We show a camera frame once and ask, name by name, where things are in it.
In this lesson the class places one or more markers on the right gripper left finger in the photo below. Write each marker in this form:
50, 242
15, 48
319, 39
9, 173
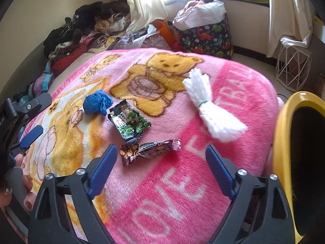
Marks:
50, 221

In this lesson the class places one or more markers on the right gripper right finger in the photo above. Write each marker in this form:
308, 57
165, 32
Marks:
259, 211

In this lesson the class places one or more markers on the blue paper ball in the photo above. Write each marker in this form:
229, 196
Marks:
97, 103

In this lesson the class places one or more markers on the white yarn tassel bundle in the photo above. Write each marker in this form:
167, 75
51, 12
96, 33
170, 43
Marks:
221, 124

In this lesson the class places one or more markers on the brown candy bar wrapper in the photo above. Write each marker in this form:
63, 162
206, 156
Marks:
130, 152

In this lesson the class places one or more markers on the green black snack packet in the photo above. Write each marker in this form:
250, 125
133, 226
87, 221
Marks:
128, 121

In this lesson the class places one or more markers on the yellow rimmed trash bin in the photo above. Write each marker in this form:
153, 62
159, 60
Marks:
298, 159

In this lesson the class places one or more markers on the left hand painted nails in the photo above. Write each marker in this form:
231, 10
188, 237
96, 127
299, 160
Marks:
17, 197

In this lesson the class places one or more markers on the striped purple blue cloth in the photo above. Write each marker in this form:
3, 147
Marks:
42, 83

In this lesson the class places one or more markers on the pile of dark clothes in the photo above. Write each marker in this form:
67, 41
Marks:
83, 22

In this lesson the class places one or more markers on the pink bear fleece blanket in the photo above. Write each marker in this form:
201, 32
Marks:
172, 198

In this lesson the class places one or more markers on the floral fabric bag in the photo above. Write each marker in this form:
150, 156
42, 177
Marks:
156, 41

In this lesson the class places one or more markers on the orange bag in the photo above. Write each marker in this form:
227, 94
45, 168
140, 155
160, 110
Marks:
165, 32

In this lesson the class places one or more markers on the left cream curtain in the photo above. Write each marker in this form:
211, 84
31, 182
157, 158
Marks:
143, 12

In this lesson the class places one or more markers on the cream curtain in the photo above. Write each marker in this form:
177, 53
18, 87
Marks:
143, 12
292, 19

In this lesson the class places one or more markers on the dinosaur print laundry basket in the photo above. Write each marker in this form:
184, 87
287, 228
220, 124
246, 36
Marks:
214, 39

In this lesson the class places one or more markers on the right cream curtain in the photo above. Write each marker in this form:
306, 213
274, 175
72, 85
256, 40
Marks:
292, 19

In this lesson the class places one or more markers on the white wire side table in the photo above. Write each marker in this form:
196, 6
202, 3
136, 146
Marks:
293, 67

